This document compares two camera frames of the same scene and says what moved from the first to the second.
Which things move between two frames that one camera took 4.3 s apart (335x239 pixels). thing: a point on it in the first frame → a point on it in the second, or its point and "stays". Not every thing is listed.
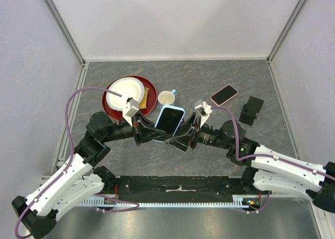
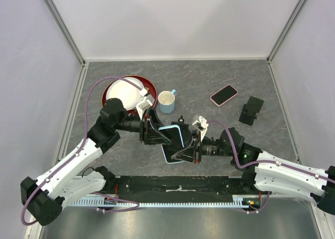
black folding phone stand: (253, 106) stays
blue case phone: (169, 119) → (174, 134)
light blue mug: (166, 98) stays
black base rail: (170, 191) stays
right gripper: (182, 142) → (190, 151)
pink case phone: (224, 95) stays
